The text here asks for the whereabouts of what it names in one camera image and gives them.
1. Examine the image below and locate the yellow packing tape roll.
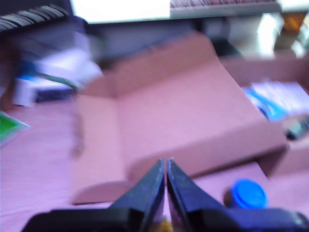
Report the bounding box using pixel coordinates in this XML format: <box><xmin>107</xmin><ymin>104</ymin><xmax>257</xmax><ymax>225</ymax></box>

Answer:
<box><xmin>160</xmin><ymin>216</ymin><xmax>173</xmax><ymax>232</ymax></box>

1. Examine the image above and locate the slim white blue box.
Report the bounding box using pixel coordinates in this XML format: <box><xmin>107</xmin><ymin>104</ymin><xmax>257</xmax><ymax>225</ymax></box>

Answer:
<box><xmin>13</xmin><ymin>60</ymin><xmax>42</xmax><ymax>107</ymax></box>

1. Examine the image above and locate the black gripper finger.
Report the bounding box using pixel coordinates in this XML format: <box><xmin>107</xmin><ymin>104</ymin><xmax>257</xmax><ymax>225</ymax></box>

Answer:
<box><xmin>166</xmin><ymin>157</ymin><xmax>228</xmax><ymax>232</ymax></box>
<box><xmin>110</xmin><ymin>158</ymin><xmax>166</xmax><ymax>232</ymax></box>

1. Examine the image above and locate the blue white packet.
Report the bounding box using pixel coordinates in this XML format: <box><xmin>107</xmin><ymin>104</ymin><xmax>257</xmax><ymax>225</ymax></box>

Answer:
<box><xmin>242</xmin><ymin>81</ymin><xmax>309</xmax><ymax>121</ymax></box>

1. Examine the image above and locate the green white snack bag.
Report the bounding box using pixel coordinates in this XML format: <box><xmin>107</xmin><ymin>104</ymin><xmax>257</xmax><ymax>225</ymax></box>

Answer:
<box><xmin>0</xmin><ymin>110</ymin><xmax>31</xmax><ymax>147</ymax></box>

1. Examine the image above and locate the open brown cardboard box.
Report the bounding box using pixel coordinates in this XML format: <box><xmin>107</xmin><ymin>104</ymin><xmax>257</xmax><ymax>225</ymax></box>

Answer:
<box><xmin>70</xmin><ymin>31</ymin><xmax>309</xmax><ymax>206</ymax></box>

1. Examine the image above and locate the braided black cable sleeve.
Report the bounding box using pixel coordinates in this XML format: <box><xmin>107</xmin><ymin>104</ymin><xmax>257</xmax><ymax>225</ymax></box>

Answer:
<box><xmin>0</xmin><ymin>4</ymin><xmax>70</xmax><ymax>33</ymax></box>

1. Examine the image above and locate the small dark flat box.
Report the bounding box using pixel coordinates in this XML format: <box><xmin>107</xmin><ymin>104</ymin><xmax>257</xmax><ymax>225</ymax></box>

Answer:
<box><xmin>35</xmin><ymin>88</ymin><xmax>75</xmax><ymax>103</ymax></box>

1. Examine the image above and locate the small blue lidded cup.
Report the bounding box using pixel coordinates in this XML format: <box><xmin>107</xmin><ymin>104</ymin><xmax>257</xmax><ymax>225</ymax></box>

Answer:
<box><xmin>223</xmin><ymin>178</ymin><xmax>270</xmax><ymax>210</ymax></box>

